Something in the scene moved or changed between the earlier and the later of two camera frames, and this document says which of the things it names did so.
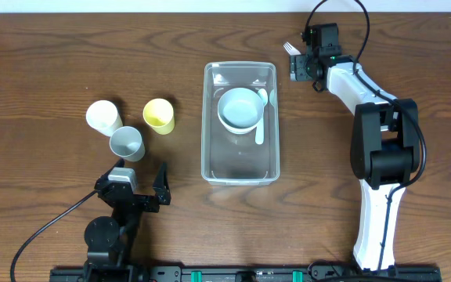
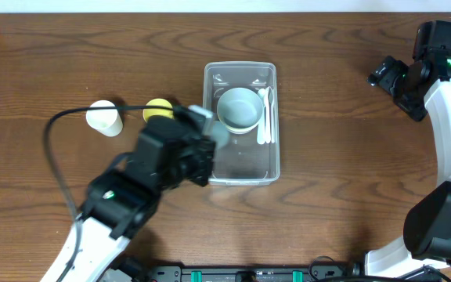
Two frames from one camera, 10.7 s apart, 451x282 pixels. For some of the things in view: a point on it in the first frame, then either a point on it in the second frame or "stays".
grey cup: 127,142 to 220,135
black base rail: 265,273 stays
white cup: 103,116 stays
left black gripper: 138,200 to 203,157
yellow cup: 159,114 stays
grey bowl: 240,108 stays
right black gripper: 298,67 to 387,77
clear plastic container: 240,142 stays
